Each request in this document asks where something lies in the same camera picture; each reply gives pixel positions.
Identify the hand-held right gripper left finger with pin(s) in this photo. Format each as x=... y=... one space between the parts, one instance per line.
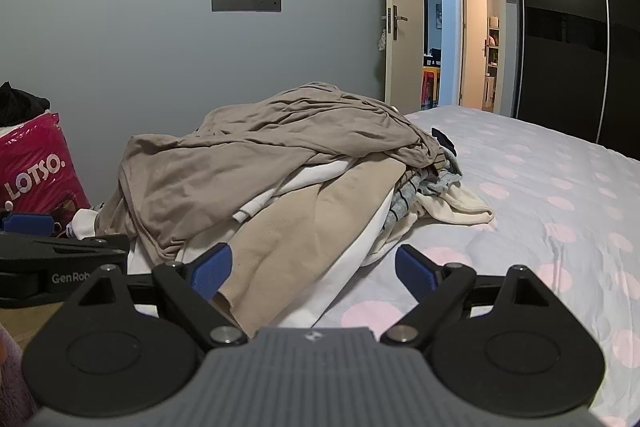
x=214 y=268

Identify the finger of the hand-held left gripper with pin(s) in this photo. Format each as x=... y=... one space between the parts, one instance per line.
x=30 y=248
x=27 y=223

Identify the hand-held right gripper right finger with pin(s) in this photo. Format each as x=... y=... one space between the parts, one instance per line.
x=414 y=269

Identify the taupe shirt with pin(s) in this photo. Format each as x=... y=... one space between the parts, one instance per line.
x=225 y=157

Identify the small white cloth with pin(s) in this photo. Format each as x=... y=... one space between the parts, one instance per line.
x=82 y=222

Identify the white garment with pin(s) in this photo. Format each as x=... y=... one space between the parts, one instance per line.
x=350 y=267

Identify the pink plastic bag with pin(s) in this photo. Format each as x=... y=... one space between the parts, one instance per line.
x=40 y=157

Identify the grey striped garment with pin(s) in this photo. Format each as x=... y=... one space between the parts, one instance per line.
x=405 y=197

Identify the beige knit garment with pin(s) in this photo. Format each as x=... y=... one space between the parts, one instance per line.
x=300 y=232

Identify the person's purple fleece clothing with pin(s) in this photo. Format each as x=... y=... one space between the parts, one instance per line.
x=12 y=377

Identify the black cloth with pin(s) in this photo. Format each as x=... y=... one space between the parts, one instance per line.
x=20 y=104

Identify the polka dot bedsheet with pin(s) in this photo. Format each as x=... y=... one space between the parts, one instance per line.
x=525 y=207

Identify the navy garment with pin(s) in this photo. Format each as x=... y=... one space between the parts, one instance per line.
x=442 y=139

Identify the orange stool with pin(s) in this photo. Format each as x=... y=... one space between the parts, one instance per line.
x=431 y=84

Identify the hallway door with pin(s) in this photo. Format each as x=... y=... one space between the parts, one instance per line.
x=472 y=32

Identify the dark wardrobe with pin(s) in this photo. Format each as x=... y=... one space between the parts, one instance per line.
x=575 y=7

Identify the grey wall socket panel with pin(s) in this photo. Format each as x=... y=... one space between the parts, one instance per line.
x=246 y=3

